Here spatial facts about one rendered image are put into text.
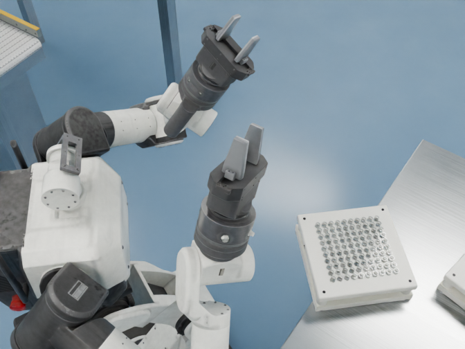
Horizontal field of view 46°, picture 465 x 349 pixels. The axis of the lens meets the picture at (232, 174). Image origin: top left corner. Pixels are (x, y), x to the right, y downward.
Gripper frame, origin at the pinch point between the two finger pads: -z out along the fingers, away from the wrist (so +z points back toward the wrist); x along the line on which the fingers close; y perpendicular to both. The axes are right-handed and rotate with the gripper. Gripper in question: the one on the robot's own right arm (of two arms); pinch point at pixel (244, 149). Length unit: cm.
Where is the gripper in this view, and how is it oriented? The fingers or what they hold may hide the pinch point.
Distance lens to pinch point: 79.3
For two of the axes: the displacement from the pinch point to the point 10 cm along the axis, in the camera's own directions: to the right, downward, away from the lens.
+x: 4.4, -4.2, 8.0
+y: 8.7, 4.1, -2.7
